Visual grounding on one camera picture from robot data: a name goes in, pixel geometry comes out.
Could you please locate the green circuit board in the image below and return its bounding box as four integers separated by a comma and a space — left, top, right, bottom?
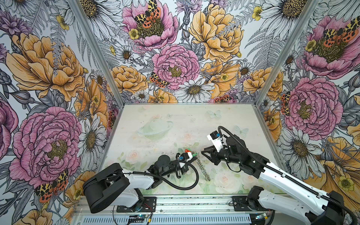
128, 214, 150, 221

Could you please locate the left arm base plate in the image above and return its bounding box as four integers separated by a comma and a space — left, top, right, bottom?
116, 197, 157, 213

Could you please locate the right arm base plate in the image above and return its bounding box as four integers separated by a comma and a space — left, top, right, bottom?
230, 196, 269, 212

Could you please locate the perforated metal cable tray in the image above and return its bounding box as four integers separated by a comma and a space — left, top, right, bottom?
78, 214, 252, 225

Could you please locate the right black corrugated cable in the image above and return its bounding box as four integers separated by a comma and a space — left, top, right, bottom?
217, 126, 358, 225

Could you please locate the aluminium front rail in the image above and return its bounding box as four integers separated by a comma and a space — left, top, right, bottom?
73, 194, 313, 216

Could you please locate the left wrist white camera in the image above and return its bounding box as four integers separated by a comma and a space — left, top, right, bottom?
178, 152, 194, 161

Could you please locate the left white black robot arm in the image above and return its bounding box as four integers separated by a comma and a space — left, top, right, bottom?
82, 150, 199, 214

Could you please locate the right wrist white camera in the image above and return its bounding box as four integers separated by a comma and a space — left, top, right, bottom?
207, 131, 224, 152

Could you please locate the wrist white camera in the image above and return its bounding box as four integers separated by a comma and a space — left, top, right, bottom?
178, 152, 194, 161
207, 131, 224, 152

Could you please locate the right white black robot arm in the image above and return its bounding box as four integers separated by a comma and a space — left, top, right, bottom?
202, 132, 347, 225

